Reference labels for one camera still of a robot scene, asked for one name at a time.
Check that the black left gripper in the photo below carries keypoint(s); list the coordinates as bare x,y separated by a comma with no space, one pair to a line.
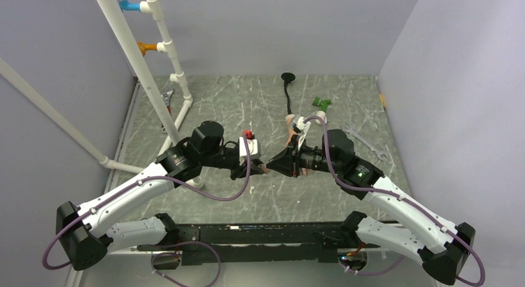
239,171

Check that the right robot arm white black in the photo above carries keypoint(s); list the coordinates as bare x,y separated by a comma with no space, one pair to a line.
438,245

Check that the silver combination wrench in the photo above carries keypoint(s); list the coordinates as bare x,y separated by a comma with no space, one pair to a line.
381,155

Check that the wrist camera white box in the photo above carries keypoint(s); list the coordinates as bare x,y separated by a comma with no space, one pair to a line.
249,146
299,125

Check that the adjustable wrench red handle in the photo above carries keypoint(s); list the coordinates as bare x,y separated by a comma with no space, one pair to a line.
167,101

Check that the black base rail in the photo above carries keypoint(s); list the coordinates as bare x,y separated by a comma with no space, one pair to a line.
319,241

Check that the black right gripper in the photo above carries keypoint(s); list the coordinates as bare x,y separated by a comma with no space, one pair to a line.
288,161

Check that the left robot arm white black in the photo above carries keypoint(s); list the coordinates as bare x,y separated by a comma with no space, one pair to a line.
91,230

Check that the orange pipe fitting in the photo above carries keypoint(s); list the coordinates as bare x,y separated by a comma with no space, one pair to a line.
145,47

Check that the white PVC pipe frame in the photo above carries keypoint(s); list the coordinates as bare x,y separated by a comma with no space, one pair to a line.
65,53

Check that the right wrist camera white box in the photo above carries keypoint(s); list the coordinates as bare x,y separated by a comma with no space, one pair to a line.
299,125

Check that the blue pipe fitting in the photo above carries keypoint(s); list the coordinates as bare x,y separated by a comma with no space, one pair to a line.
125,5

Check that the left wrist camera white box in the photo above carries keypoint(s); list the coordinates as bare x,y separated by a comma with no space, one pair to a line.
249,146

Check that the black flexible stand with base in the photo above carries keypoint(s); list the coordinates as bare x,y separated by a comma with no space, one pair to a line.
287,78

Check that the green pipe fitting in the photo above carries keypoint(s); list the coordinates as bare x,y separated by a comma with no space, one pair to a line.
322,104

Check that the mannequin practice hand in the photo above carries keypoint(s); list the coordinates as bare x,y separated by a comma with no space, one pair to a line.
291,132

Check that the glitter nail polish bottle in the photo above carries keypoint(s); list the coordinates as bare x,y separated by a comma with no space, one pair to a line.
263,169

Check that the white pipe fitting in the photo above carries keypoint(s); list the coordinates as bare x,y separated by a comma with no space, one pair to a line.
322,117

